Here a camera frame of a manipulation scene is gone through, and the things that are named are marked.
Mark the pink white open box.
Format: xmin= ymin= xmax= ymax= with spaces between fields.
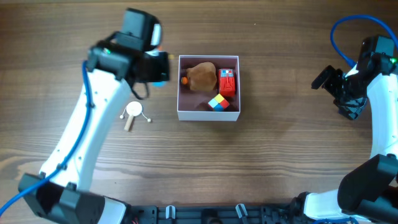
xmin=177 ymin=55 xmax=241 ymax=121

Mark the white wooden rattle drum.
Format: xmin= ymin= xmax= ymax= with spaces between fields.
xmin=119 ymin=101 xmax=152 ymax=132

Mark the colourful puzzle cube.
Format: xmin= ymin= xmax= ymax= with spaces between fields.
xmin=208 ymin=94 xmax=230 ymax=111

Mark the yellow blue rubber duck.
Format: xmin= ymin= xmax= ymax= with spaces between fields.
xmin=152 ymin=47 xmax=175 ymax=88

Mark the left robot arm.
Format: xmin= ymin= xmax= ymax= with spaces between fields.
xmin=18 ymin=8 xmax=170 ymax=223

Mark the red toy car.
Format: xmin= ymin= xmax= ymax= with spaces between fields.
xmin=218 ymin=68 xmax=236 ymax=97

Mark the brown plush toy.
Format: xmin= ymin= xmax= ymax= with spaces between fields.
xmin=180 ymin=62 xmax=217 ymax=91

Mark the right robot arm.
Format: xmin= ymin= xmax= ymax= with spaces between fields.
xmin=291 ymin=35 xmax=397 ymax=223

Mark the left blue cable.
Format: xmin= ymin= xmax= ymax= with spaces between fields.
xmin=0 ymin=60 xmax=94 ymax=218

